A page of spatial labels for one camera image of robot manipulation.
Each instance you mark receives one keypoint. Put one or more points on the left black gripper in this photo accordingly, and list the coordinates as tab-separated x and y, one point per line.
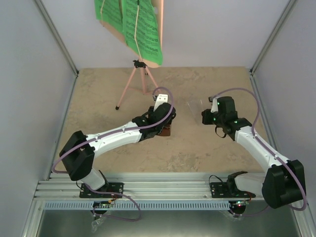
170	121

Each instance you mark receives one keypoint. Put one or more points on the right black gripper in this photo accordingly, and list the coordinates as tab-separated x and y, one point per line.
206	121

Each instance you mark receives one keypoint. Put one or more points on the brown wooden metronome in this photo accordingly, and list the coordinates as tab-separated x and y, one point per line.
166	131

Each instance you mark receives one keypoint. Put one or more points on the clear plastic metronome cover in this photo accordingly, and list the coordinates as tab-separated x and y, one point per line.
196	108

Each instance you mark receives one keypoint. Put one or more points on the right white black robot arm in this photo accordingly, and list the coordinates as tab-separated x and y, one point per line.
283	182

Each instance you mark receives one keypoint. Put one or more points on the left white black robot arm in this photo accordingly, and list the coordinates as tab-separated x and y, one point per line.
80	151

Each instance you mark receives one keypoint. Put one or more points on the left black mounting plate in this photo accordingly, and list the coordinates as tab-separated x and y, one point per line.
113	187

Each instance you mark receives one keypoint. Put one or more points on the black mounting plate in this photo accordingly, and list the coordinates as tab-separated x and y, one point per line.
219	190
113	187

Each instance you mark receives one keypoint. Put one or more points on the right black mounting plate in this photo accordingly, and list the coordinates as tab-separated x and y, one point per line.
219	190

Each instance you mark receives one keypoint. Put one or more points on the green sheet music right page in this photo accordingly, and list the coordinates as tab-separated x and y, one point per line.
140	30

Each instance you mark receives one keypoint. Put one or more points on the green sheet music page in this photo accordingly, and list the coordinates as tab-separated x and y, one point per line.
109	11
140	30

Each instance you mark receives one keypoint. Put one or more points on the clear plastic bag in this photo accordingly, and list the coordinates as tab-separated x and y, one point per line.
98	220

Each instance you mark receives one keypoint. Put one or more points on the pink tripod music stand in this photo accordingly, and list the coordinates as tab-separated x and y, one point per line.
138	63

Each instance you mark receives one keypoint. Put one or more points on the green sheet music left page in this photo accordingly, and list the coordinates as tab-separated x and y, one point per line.
109	11

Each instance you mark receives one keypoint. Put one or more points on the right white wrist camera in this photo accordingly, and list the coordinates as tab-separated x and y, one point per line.
214	102

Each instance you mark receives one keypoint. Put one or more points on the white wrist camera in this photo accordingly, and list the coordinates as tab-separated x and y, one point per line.
214	102
159	100

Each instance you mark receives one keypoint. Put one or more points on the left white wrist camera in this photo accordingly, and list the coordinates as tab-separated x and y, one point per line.
159	100

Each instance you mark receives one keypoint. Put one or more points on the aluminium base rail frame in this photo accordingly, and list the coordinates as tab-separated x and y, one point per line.
257	222

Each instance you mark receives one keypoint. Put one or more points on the grey slotted cable duct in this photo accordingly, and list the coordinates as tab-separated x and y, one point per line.
143	205

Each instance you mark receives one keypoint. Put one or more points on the right aluminium corner post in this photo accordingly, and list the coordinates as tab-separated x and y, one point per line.
273	35

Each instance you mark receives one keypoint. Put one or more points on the aluminium corner post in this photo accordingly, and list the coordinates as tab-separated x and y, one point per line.
273	35
51	26

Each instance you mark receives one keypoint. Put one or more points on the left aluminium corner post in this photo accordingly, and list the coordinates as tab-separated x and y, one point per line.
51	26

